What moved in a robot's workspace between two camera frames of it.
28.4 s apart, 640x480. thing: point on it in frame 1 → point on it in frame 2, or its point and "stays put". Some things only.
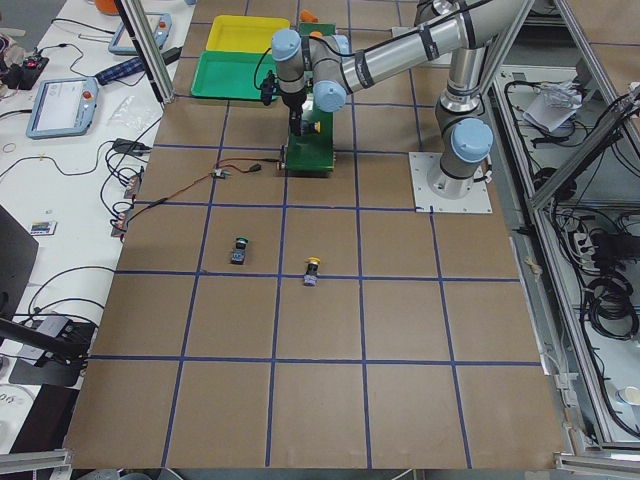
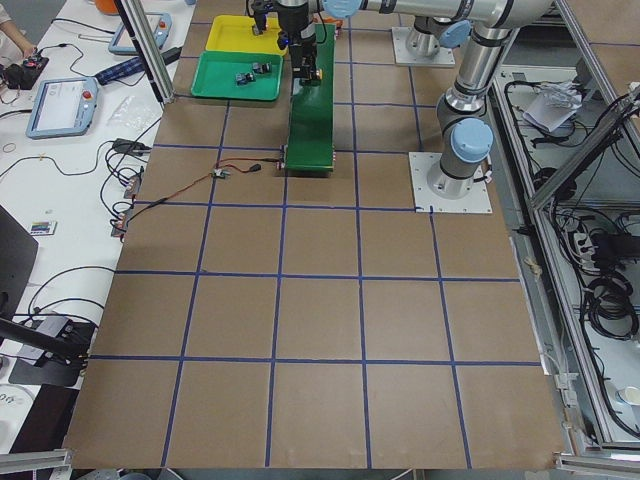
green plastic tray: x=234 y=75 stays put
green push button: x=238 y=255 → x=262 y=68
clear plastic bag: x=131 y=111 stays put
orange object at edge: x=108 y=7 stays put
